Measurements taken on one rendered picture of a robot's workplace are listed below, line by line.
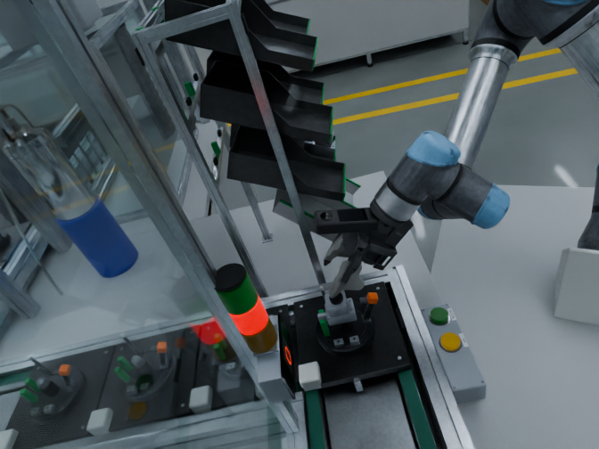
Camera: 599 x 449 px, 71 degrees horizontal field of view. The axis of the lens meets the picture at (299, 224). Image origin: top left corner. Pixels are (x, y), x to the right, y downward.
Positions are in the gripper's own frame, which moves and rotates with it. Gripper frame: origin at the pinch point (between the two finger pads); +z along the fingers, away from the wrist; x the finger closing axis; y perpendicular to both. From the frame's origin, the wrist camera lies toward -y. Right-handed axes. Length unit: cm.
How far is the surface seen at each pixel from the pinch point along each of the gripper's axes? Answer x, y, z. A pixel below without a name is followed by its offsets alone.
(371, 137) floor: 247, 113, 55
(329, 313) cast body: -2.2, 4.8, 7.9
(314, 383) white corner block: -12.1, 6.0, 19.4
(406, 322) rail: -0.9, 24.3, 5.6
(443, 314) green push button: -2.0, 29.8, -0.9
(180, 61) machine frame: 164, -43, 31
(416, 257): 27.0, 38.7, 6.2
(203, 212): 78, -15, 54
